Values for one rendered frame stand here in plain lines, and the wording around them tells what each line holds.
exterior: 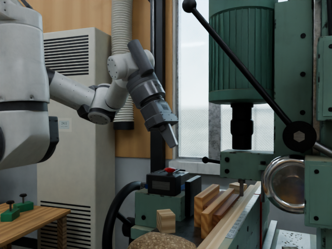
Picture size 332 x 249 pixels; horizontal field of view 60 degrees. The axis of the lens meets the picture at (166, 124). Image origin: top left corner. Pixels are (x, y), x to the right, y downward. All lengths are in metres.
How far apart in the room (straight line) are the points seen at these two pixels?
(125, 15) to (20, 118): 1.87
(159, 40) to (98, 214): 1.32
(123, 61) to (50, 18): 2.06
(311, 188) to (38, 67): 0.49
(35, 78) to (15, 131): 0.08
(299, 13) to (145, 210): 0.60
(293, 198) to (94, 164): 1.62
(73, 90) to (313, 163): 0.74
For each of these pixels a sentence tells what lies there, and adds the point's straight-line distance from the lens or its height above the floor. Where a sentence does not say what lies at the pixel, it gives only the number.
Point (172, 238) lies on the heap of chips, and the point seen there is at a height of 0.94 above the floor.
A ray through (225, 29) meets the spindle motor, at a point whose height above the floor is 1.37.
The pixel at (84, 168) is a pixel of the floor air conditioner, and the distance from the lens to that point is 2.14.
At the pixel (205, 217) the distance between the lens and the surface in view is 0.64.
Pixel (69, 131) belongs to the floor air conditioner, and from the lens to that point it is 2.19.
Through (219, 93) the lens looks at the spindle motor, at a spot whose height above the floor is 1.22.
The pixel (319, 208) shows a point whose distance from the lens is 0.59.
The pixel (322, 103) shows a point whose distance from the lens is 0.58.
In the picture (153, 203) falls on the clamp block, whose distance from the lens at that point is 0.77.
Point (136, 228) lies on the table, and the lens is 0.80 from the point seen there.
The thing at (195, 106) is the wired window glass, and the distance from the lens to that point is 2.16.
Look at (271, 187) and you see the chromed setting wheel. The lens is 0.65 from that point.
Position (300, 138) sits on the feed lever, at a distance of 0.61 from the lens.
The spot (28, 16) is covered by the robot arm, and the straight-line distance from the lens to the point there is 0.45.
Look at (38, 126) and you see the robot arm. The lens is 0.43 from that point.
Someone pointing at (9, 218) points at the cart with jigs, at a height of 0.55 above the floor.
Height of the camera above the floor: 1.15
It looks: 1 degrees down
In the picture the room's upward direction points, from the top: straight up
